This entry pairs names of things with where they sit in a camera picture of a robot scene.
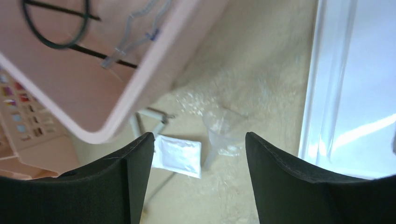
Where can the black wire tripod stand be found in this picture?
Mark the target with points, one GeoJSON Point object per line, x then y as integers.
{"type": "Point", "coordinates": [81, 33]}

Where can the white clay triangle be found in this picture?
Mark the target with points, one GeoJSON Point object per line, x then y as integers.
{"type": "Point", "coordinates": [162, 120]}

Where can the white plastic bin lid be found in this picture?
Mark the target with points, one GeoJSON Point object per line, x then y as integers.
{"type": "Point", "coordinates": [349, 121]}

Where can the orange plastic file organizer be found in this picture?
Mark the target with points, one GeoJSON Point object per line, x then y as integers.
{"type": "Point", "coordinates": [49, 158]}

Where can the pink plastic bin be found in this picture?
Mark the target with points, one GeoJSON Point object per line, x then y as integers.
{"type": "Point", "coordinates": [93, 104]}

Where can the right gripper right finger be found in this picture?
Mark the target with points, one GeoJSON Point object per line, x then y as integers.
{"type": "Point", "coordinates": [289, 190]}

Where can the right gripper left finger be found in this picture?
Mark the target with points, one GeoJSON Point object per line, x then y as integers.
{"type": "Point", "coordinates": [110, 190]}

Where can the colour chart card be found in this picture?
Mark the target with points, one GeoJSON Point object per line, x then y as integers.
{"type": "Point", "coordinates": [25, 120]}

